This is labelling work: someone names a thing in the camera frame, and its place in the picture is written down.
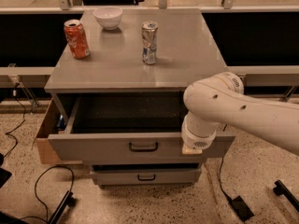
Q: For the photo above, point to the black stand leg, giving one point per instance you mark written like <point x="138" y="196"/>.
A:
<point x="281" y="189"/>
<point x="67" y="201"/>

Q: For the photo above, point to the black power adapter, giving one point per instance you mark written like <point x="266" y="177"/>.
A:
<point x="241" y="208"/>

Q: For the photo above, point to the grey drawer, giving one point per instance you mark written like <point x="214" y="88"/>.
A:
<point x="145" y="177"/>
<point x="127" y="129"/>

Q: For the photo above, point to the grey drawer cabinet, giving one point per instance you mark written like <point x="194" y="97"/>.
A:
<point x="186" y="52"/>

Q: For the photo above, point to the white bowl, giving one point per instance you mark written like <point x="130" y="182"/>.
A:
<point x="108" y="18"/>

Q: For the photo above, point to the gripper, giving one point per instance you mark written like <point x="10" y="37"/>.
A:
<point x="196" y="140"/>

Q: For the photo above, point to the black stand leg left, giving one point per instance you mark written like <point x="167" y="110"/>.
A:
<point x="67" y="201"/>

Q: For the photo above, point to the crushed silver can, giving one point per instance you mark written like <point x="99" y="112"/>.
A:
<point x="149" y="39"/>

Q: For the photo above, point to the cardboard box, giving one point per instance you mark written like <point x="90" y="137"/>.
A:
<point x="47" y="154"/>

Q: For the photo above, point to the black stand leg right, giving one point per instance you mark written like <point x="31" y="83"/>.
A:
<point x="281" y="189"/>

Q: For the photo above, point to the orange soda can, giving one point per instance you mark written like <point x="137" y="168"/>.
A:
<point x="76" y="39"/>

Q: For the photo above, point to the grey top drawer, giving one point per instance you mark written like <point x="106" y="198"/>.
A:
<point x="127" y="129"/>

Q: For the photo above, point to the grey bottom drawer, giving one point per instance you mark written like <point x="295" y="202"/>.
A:
<point x="145" y="177"/>

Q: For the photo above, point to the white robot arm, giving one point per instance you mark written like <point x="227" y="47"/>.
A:
<point x="221" y="100"/>

